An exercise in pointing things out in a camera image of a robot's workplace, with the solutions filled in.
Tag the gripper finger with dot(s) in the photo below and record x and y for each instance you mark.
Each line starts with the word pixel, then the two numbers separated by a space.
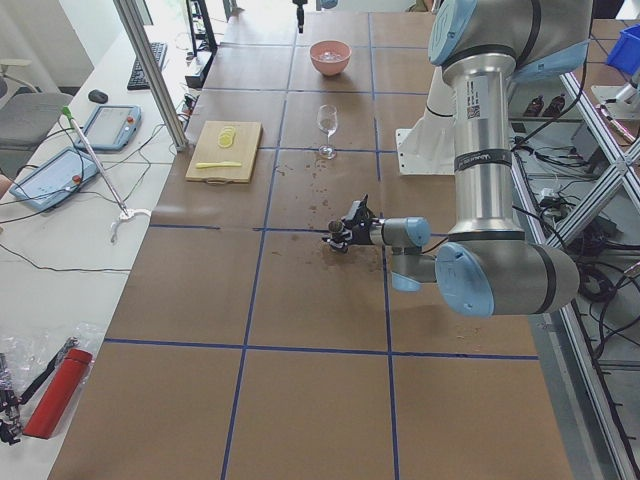
pixel 300 14
pixel 340 246
pixel 345 224

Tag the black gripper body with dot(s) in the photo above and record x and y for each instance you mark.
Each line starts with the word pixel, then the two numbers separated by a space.
pixel 363 234

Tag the steel jigger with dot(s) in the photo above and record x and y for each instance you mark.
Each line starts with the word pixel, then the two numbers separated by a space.
pixel 336 236

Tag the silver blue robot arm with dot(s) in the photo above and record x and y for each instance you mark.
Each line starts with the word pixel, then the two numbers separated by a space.
pixel 486 267

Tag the clear ice cubes pile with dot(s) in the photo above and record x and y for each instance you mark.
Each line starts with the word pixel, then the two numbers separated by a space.
pixel 329 56

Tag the clear wine glass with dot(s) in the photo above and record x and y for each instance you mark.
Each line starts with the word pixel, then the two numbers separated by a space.
pixel 327 121

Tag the pink bowl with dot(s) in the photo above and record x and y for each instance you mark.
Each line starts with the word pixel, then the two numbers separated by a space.
pixel 330 69

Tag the bamboo cutting board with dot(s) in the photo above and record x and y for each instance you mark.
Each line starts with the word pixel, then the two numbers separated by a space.
pixel 247 140

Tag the lemon slice stack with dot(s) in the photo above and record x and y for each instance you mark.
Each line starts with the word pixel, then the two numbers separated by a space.
pixel 226 137

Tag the yellow plastic knife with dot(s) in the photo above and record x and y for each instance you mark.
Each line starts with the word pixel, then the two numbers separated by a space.
pixel 221 164

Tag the white rod tool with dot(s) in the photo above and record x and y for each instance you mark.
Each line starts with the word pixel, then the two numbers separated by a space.
pixel 126 214

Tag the black computer mouse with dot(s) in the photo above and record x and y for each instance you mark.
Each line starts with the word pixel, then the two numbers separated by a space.
pixel 98 96

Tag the far teach pendant tablet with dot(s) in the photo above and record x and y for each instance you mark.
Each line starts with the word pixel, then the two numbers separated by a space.
pixel 111 127

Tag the teach pendant tablet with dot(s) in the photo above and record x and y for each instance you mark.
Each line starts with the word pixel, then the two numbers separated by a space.
pixel 111 127
pixel 55 180

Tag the near teach pendant tablet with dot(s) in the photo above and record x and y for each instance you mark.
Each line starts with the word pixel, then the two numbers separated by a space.
pixel 55 180

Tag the blue plastic bin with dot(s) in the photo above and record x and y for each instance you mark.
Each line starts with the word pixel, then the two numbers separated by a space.
pixel 625 53

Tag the red cylinder bottle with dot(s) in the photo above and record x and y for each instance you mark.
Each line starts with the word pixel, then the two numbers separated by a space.
pixel 58 394

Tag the aluminium frame post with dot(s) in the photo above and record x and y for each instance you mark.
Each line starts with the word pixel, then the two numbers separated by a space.
pixel 134 27

